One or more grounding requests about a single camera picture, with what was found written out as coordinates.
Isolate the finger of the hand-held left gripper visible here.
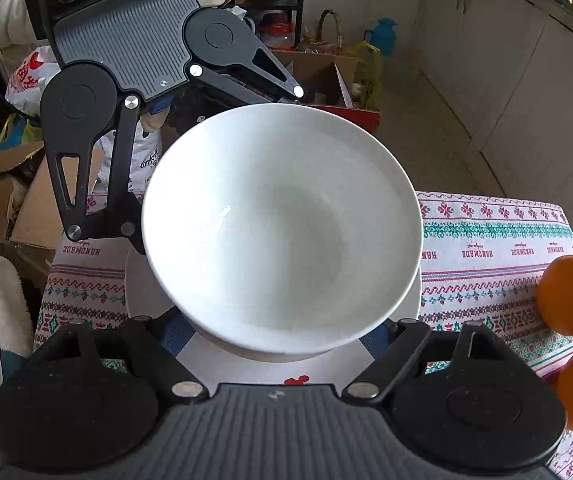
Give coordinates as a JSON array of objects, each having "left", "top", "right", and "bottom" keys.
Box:
[
  {"left": 186, "top": 35, "right": 306, "bottom": 107},
  {"left": 46, "top": 95, "right": 146, "bottom": 257}
]

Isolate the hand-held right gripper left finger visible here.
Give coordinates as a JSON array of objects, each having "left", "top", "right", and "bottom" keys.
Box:
[{"left": 54, "top": 310, "right": 210, "bottom": 401}]

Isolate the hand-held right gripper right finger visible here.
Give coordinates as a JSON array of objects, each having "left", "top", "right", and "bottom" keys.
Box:
[{"left": 341, "top": 317, "right": 509, "bottom": 403}]

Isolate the white plate with fruit print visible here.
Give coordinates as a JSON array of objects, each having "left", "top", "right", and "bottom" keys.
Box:
[{"left": 125, "top": 240, "right": 423, "bottom": 387}]

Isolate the plain white bowl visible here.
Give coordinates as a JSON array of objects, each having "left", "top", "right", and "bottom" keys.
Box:
[{"left": 141, "top": 104, "right": 423, "bottom": 364}]

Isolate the open cardboard box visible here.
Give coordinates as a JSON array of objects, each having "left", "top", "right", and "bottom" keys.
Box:
[{"left": 271, "top": 50, "right": 359, "bottom": 109}]

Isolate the white printed refill pouch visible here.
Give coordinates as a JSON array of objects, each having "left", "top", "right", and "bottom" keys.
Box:
[{"left": 95, "top": 114, "right": 168, "bottom": 197}]

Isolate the wicker basket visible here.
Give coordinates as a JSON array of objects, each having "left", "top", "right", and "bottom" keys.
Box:
[{"left": 310, "top": 9, "right": 348, "bottom": 54}]

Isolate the red carton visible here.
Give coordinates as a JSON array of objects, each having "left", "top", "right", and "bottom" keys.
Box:
[{"left": 311, "top": 104, "right": 382, "bottom": 134}]

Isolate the yellow plastic bag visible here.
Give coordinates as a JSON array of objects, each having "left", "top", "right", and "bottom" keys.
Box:
[{"left": 343, "top": 42, "right": 385, "bottom": 111}]

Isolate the metal shelf rack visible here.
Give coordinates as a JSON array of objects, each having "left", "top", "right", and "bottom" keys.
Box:
[{"left": 234, "top": 0, "right": 308, "bottom": 106}]

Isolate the brown cardboard box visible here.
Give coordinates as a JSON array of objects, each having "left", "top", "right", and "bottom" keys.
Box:
[{"left": 0, "top": 140, "right": 103, "bottom": 252}]

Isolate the white and red plastic bag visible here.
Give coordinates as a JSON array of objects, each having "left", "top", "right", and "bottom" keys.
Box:
[{"left": 5, "top": 45, "right": 63, "bottom": 117}]

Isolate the blue thermos jug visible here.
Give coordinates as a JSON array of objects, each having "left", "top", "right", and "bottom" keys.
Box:
[{"left": 363, "top": 17, "right": 398, "bottom": 57}]

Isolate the patterned tablecloth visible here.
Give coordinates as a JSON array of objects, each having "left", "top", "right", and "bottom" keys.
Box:
[{"left": 34, "top": 190, "right": 573, "bottom": 480}]

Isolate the orange with stem and leaf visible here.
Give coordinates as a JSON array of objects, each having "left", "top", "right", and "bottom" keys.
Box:
[{"left": 536, "top": 255, "right": 573, "bottom": 337}]

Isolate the white kitchen cabinet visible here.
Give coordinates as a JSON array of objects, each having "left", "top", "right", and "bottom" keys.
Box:
[{"left": 413, "top": 0, "right": 573, "bottom": 261}]

